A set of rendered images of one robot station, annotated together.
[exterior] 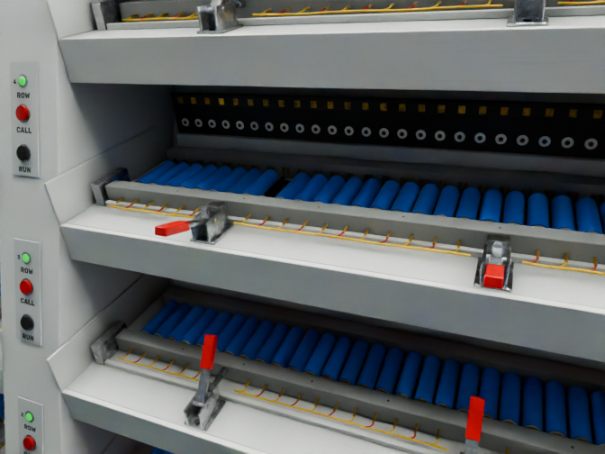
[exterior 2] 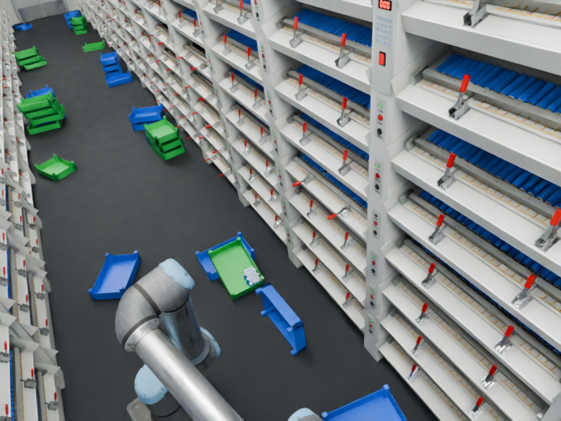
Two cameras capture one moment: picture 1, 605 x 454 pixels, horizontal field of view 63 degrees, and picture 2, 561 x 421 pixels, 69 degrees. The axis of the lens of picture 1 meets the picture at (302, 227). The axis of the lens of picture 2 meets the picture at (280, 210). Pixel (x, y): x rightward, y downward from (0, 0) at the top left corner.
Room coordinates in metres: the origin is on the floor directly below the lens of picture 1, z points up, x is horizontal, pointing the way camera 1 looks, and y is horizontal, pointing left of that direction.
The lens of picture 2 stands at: (-0.64, -0.81, 1.75)
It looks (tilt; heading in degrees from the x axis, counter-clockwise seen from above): 39 degrees down; 44
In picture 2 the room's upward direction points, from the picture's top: 9 degrees counter-clockwise
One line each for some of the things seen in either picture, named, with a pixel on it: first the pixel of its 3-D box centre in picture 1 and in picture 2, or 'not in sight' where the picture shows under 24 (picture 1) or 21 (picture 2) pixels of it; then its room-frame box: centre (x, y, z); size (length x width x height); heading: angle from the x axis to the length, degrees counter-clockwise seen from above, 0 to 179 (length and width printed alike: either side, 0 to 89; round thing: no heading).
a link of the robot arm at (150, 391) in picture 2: not in sight; (160, 385); (-0.43, 0.19, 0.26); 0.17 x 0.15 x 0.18; 175
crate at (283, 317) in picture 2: not in sight; (280, 318); (0.16, 0.08, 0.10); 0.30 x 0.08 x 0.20; 71
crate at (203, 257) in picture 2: not in sight; (225, 256); (0.36, 0.66, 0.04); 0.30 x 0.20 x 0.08; 158
